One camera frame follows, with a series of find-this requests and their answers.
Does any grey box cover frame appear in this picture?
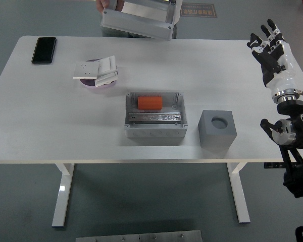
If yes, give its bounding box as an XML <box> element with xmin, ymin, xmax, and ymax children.
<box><xmin>100</xmin><ymin>0</ymin><xmax>180</xmax><ymax>41</ymax></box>

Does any silver metal mounting rail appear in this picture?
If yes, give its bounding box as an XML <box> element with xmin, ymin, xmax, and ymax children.
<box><xmin>128</xmin><ymin>111</ymin><xmax>184</xmax><ymax>123</ymax></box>

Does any black smartphone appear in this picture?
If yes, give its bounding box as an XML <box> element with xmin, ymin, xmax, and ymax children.
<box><xmin>31</xmin><ymin>37</ymin><xmax>57</xmax><ymax>65</ymax></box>

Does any person's right hand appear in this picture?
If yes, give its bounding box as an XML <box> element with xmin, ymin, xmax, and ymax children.
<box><xmin>95</xmin><ymin>0</ymin><xmax>111</xmax><ymax>14</ymax></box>

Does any transparent hinged box lid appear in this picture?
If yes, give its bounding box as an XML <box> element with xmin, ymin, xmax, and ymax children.
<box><xmin>120</xmin><ymin>0</ymin><xmax>176</xmax><ymax>17</ymax></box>

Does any orange cylindrical battery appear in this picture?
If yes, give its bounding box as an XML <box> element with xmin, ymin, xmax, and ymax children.
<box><xmin>137</xmin><ymin>95</ymin><xmax>163</xmax><ymax>111</ymax></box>

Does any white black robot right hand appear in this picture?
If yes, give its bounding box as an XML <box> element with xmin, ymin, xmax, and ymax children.
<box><xmin>246</xmin><ymin>19</ymin><xmax>299</xmax><ymax>95</ymax></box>

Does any grey block with round hole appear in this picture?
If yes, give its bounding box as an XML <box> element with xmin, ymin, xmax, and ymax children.
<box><xmin>198</xmin><ymin>109</ymin><xmax>237</xmax><ymax>147</ymax></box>

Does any purple shallow bowl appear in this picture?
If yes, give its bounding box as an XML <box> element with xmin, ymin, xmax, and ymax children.
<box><xmin>79</xmin><ymin>58</ymin><xmax>119</xmax><ymax>89</ymax></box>

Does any grey metal plate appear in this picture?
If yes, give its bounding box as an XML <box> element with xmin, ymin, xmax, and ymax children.
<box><xmin>75</xmin><ymin>229</ymin><xmax>203</xmax><ymax>242</ymax></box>

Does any white table leg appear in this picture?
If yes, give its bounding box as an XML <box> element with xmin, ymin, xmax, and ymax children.
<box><xmin>227</xmin><ymin>162</ymin><xmax>251</xmax><ymax>224</ymax></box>
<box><xmin>52</xmin><ymin>163</ymin><xmax>75</xmax><ymax>227</ymax></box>

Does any black table control panel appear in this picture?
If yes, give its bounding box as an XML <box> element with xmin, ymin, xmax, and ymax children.
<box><xmin>264</xmin><ymin>162</ymin><xmax>285</xmax><ymax>169</ymax></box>

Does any brown floor sign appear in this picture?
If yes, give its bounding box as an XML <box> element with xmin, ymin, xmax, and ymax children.
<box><xmin>180</xmin><ymin>2</ymin><xmax>218</xmax><ymax>18</ymax></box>

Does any white wall socket panel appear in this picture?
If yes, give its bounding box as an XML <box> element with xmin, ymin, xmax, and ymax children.
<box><xmin>73</xmin><ymin>62</ymin><xmax>102</xmax><ymax>80</ymax></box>

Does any white wall switch panel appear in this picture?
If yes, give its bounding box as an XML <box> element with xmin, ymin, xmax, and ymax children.
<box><xmin>94</xmin><ymin>70</ymin><xmax>120</xmax><ymax>88</ymax></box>
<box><xmin>98</xmin><ymin>55</ymin><xmax>118</xmax><ymax>76</ymax></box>

